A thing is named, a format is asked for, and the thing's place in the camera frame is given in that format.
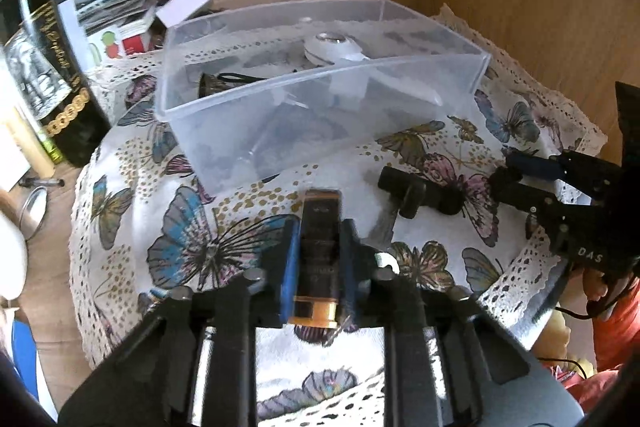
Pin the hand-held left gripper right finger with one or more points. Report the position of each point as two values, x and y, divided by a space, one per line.
348 269

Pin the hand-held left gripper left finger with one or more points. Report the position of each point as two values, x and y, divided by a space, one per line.
288 267

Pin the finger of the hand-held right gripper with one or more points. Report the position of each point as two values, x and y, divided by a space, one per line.
535 167
525 199

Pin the black and gold cylindrical tube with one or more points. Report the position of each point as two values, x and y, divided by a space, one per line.
318 252

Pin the black clip holder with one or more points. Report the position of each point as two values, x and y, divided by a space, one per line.
417 197

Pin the clear plastic storage box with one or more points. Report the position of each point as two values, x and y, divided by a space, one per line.
280 122

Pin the person's right hand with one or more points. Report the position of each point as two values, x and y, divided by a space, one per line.
594 284

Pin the butterfly print lace tablecloth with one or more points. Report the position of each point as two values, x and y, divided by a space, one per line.
150 207

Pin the white round handheld device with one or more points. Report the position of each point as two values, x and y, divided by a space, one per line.
332 46

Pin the black pen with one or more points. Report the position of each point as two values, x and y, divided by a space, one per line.
42 182

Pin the round metal lid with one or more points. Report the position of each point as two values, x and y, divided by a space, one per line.
32 213

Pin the red and green printed card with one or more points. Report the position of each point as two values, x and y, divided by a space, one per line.
122 43

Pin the white rectangular box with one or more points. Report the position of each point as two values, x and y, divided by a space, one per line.
186 3

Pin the light wooden stick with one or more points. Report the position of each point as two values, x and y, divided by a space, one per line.
29 139

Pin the black bottle with gold label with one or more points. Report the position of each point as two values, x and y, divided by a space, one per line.
52 77

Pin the stack of printed papers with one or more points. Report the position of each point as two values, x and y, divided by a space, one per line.
117 4

